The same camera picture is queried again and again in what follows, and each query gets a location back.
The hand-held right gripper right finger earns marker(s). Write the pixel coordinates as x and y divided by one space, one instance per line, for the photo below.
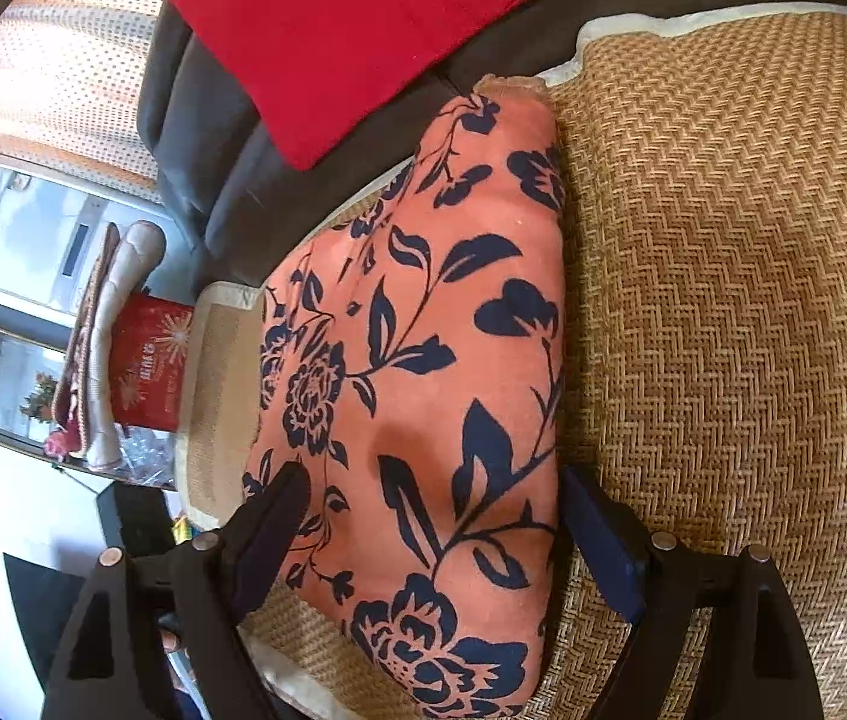
603 547

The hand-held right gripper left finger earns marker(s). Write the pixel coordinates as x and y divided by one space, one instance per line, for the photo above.
270 540

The orange floral pillow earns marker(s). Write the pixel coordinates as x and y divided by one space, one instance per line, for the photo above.
453 315

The black box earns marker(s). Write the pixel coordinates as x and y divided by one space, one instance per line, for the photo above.
135 521

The clear plastic bag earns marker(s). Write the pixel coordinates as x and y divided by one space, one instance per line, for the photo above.
147 457

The red gift bag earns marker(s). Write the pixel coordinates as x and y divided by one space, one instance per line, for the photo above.
150 367

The potted plant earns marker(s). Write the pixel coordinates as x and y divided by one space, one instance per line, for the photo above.
39 397

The stack of quilted pads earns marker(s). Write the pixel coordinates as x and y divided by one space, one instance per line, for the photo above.
105 315

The woven straw mat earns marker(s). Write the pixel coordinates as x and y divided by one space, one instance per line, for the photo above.
731 277

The silver cabinet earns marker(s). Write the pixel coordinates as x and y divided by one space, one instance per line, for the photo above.
18 225

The dark brown sofa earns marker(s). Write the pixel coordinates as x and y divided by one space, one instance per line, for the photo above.
191 127

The beige embroidered cloth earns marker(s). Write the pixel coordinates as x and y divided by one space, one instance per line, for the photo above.
517 85

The dotted orange white curtain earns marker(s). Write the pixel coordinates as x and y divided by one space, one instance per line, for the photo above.
71 75

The red blanket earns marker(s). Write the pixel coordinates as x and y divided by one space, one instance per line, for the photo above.
363 37

